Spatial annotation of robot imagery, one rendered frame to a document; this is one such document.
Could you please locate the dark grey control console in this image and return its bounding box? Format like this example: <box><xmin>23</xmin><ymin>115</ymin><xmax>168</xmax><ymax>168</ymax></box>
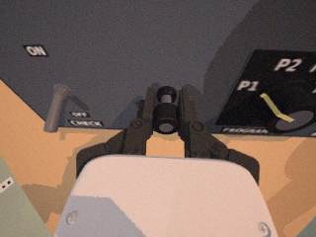
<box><xmin>0</xmin><ymin>0</ymin><xmax>316</xmax><ymax>138</ymax></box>

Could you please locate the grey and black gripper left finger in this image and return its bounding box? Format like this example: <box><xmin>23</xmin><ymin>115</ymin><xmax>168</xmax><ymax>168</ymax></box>
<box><xmin>76</xmin><ymin>88</ymin><xmax>155</xmax><ymax>179</ymax></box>

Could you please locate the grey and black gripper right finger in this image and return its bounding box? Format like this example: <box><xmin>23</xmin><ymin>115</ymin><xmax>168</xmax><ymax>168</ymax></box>
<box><xmin>177</xmin><ymin>89</ymin><xmax>260</xmax><ymax>186</ymax></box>

